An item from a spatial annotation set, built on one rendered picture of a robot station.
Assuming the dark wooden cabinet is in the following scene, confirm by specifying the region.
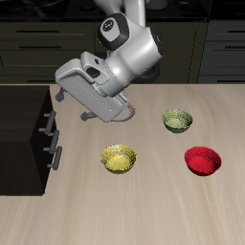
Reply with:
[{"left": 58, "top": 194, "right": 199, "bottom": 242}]
[{"left": 0, "top": 83, "right": 63, "bottom": 197}]

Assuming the grey cabinet drawer handle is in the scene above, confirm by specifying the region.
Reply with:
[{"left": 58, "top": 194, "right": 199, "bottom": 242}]
[
  {"left": 47, "top": 145, "right": 63, "bottom": 171},
  {"left": 42, "top": 129, "right": 60, "bottom": 155},
  {"left": 38, "top": 110, "right": 57, "bottom": 136}
]

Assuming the pale pink round plate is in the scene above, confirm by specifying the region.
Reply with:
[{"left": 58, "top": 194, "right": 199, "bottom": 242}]
[{"left": 112, "top": 103, "right": 137, "bottom": 123}]

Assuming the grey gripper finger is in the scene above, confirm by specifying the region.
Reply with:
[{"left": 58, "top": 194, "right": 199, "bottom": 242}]
[
  {"left": 79, "top": 110, "right": 97, "bottom": 123},
  {"left": 55, "top": 87, "right": 68, "bottom": 103}
]

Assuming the black kitchen countertop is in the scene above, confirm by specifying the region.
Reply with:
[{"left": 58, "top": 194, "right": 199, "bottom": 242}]
[{"left": 0, "top": 0, "right": 245, "bottom": 23}]

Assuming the dark olive kitchen cupboard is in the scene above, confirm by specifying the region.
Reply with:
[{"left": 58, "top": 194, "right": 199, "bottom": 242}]
[{"left": 0, "top": 20, "right": 209, "bottom": 85}]

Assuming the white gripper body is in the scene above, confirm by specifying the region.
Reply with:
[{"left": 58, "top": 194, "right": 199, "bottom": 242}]
[{"left": 54, "top": 58, "right": 131, "bottom": 123}]

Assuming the green bowl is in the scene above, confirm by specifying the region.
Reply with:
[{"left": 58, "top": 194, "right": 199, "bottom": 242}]
[{"left": 161, "top": 108, "right": 194, "bottom": 134}]

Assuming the red bowl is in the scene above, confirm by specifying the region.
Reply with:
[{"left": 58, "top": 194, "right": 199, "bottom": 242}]
[{"left": 184, "top": 145, "right": 223, "bottom": 177}]

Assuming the dark grey kitchen cupboard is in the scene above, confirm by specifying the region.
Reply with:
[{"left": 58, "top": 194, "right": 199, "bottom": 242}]
[{"left": 196, "top": 19, "right": 245, "bottom": 84}]

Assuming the yellow bowl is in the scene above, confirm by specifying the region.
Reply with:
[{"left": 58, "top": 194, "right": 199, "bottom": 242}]
[{"left": 100, "top": 144, "right": 138, "bottom": 175}]

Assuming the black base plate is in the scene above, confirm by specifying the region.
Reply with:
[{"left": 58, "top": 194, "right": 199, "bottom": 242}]
[{"left": 136, "top": 63, "right": 161, "bottom": 84}]

